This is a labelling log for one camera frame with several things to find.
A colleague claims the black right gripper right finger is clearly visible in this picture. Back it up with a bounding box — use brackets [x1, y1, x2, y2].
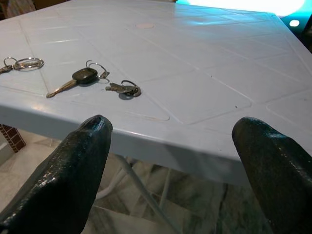
[232, 117, 312, 234]

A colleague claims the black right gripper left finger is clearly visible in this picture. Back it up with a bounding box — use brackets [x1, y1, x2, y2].
[0, 115, 113, 234]

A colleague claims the black head car key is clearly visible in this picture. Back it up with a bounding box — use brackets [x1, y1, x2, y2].
[45, 59, 110, 99]

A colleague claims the red tile arch trim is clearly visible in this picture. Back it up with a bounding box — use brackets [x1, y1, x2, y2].
[0, 123, 27, 154]

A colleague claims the small silver key bunch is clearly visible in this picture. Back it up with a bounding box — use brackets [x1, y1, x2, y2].
[105, 79, 142, 98]

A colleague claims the silver double ring key bunch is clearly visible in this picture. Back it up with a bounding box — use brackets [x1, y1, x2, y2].
[0, 56, 45, 75]

